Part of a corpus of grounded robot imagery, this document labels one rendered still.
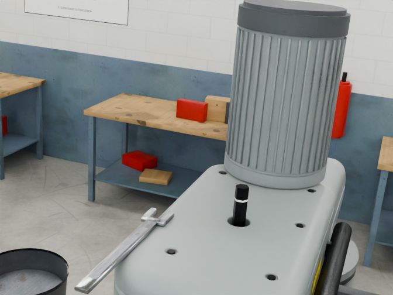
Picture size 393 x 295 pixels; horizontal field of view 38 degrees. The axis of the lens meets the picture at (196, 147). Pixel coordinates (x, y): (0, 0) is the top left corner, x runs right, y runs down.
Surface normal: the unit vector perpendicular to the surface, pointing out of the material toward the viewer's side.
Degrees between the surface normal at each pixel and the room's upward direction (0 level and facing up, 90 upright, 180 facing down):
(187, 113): 90
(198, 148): 90
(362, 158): 90
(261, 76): 90
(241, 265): 0
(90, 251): 0
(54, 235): 0
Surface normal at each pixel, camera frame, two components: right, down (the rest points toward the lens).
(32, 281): 0.07, -0.94
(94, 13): -0.35, 0.29
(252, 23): -0.78, 0.16
